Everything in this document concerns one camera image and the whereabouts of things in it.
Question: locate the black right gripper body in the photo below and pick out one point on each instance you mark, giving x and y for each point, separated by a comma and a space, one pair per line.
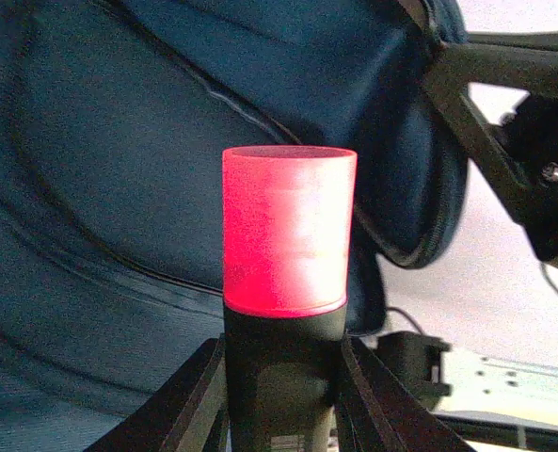
530, 137

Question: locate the red capped marker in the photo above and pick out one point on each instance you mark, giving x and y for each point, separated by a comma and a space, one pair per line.
287, 213

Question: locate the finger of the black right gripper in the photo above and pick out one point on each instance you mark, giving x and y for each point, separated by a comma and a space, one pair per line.
470, 127
519, 61

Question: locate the navy blue student backpack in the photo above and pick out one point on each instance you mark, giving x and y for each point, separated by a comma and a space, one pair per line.
113, 119

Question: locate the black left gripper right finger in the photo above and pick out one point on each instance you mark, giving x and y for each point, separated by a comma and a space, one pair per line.
374, 412

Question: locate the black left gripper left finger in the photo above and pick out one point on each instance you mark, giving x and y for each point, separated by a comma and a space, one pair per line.
188, 413

